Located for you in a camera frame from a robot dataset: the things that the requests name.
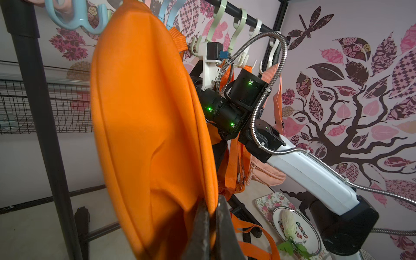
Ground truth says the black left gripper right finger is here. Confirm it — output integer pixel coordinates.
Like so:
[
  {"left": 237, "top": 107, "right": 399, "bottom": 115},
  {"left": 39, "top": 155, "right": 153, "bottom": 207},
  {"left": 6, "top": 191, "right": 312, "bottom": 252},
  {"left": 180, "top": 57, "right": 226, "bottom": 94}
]
[{"left": 211, "top": 195, "right": 245, "bottom": 260}]

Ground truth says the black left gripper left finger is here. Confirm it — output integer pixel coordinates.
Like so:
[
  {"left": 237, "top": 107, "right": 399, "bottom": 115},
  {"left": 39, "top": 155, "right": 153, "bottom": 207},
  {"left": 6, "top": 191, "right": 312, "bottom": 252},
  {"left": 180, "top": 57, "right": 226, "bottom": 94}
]
[{"left": 181, "top": 200, "right": 211, "bottom": 260}]

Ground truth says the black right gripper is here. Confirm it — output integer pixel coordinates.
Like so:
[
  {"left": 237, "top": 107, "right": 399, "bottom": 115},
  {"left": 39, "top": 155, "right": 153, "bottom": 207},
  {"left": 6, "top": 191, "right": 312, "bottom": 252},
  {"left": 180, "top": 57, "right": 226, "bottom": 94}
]
[{"left": 196, "top": 86, "right": 249, "bottom": 140}]

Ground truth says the orange bag bottom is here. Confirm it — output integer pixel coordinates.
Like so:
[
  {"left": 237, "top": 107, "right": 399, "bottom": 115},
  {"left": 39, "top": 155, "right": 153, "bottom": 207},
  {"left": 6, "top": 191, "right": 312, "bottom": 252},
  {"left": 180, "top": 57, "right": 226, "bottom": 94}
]
[{"left": 91, "top": 1, "right": 219, "bottom": 260}]

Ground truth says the black fanny pack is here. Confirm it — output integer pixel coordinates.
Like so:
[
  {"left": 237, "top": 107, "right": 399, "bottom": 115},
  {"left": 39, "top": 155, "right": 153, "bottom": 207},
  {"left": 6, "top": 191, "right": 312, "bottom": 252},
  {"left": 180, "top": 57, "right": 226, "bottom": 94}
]
[{"left": 189, "top": 61, "right": 228, "bottom": 171}]

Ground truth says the light orange fanny pack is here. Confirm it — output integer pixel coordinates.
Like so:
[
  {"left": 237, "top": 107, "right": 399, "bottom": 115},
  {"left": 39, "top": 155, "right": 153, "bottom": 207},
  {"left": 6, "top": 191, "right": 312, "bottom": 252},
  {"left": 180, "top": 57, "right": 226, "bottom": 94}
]
[{"left": 207, "top": 110, "right": 251, "bottom": 200}]

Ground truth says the pink fanny pack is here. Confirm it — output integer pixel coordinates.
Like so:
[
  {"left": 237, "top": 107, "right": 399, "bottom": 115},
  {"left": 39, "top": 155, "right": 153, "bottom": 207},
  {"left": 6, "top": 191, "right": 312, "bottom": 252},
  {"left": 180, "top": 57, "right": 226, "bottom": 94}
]
[{"left": 246, "top": 79, "right": 286, "bottom": 186}]

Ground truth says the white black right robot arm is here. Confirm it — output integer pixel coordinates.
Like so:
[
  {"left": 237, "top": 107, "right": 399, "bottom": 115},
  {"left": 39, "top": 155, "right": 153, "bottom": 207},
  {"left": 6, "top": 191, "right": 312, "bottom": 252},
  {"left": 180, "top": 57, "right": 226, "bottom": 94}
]
[{"left": 191, "top": 70, "right": 379, "bottom": 260}]

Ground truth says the green hook middle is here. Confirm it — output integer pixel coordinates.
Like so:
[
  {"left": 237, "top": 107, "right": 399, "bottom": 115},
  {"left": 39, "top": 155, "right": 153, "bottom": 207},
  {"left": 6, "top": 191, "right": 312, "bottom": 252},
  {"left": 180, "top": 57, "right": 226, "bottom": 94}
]
[{"left": 188, "top": 0, "right": 228, "bottom": 57}]

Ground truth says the green hook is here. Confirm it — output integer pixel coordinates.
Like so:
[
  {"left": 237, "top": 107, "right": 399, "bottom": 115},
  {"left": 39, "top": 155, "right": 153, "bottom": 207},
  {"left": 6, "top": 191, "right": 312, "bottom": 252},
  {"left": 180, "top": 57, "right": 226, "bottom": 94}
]
[
  {"left": 227, "top": 9, "right": 248, "bottom": 54},
  {"left": 188, "top": 0, "right": 228, "bottom": 57}
]

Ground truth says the white hook right end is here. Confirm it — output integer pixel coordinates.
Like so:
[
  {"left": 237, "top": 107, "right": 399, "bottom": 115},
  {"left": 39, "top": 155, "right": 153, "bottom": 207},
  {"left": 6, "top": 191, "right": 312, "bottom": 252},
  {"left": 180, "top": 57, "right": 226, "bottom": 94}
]
[{"left": 259, "top": 39, "right": 281, "bottom": 75}]

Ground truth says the green hook right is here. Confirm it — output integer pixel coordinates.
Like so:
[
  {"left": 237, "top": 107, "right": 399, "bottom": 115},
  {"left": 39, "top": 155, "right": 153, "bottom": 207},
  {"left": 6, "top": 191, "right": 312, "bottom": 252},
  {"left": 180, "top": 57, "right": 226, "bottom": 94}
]
[{"left": 227, "top": 9, "right": 248, "bottom": 54}]

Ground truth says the blue hook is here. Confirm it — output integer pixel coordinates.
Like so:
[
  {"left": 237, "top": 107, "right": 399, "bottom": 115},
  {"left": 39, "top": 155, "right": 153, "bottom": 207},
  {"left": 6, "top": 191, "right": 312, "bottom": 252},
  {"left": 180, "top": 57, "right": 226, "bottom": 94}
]
[
  {"left": 157, "top": 0, "right": 186, "bottom": 30},
  {"left": 44, "top": 0, "right": 112, "bottom": 35}
]

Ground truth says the blue hook left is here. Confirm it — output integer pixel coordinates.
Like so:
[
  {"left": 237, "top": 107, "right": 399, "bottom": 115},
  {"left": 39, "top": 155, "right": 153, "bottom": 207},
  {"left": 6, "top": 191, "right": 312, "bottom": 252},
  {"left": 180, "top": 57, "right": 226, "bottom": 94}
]
[{"left": 44, "top": 0, "right": 112, "bottom": 35}]

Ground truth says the floral placemat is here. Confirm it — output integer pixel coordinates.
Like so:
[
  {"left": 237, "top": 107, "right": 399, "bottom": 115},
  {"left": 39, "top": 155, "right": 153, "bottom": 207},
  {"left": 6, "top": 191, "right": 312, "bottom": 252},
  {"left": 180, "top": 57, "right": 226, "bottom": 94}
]
[{"left": 254, "top": 192, "right": 330, "bottom": 260}]

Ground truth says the white patterned plate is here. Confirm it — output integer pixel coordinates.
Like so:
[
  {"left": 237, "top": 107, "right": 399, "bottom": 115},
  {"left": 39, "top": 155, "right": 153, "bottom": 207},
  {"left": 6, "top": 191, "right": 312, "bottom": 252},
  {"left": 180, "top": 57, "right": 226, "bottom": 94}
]
[{"left": 272, "top": 206, "right": 323, "bottom": 256}]

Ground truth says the silver flexible conduit right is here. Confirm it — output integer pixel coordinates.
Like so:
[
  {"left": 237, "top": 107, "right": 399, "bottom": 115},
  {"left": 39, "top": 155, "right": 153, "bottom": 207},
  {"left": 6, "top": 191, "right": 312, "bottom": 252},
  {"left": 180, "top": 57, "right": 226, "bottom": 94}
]
[{"left": 215, "top": 30, "right": 416, "bottom": 236}]

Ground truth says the dark grey clothes rack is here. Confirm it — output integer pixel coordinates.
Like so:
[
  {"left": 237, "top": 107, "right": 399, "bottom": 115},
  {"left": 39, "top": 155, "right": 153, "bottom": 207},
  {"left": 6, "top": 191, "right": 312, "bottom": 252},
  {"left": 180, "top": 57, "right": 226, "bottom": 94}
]
[{"left": 0, "top": 0, "right": 290, "bottom": 260}]

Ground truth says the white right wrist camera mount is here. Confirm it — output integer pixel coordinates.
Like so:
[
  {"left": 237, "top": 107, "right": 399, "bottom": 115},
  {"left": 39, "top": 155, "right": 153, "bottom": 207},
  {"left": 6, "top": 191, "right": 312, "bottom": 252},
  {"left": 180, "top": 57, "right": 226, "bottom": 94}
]
[{"left": 198, "top": 42, "right": 230, "bottom": 91}]

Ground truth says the black wire basket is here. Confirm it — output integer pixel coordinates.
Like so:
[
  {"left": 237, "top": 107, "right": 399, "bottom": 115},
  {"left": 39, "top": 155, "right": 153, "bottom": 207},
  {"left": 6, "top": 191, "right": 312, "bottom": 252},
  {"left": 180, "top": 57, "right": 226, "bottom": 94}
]
[{"left": 1, "top": 79, "right": 93, "bottom": 135}]

